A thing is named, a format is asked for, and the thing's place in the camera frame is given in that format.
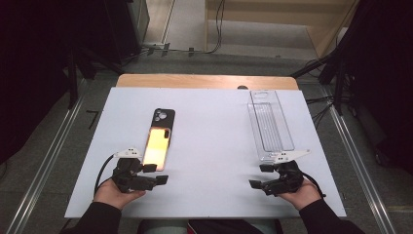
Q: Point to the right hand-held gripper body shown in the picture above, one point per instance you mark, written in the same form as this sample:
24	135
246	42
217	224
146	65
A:
285	180

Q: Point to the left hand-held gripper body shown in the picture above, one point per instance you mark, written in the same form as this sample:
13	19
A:
130	177

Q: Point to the iridescent phone case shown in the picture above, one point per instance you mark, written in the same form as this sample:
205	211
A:
156	149

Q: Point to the clear plastic tray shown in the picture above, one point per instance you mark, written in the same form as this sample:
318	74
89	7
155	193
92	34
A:
271	126

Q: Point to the black phone case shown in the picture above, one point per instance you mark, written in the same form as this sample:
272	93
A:
164	117

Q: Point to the person's right hand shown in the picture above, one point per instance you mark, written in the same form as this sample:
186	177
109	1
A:
302	195

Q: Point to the person's left hand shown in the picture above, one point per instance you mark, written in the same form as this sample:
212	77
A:
112	195

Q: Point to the white paper sheet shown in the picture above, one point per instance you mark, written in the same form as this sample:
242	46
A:
211	130

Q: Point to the wooden table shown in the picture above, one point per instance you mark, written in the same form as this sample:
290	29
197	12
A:
195	81

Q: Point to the black tripod stand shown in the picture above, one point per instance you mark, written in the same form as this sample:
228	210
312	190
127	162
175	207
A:
73	78
339	84

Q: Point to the black curtain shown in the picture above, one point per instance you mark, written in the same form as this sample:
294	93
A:
386	81
32	65

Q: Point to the light wooden shelf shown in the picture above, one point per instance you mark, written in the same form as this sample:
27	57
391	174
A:
276	13

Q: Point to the aluminium floor rail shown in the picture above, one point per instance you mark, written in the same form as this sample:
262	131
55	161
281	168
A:
360	165
48	162

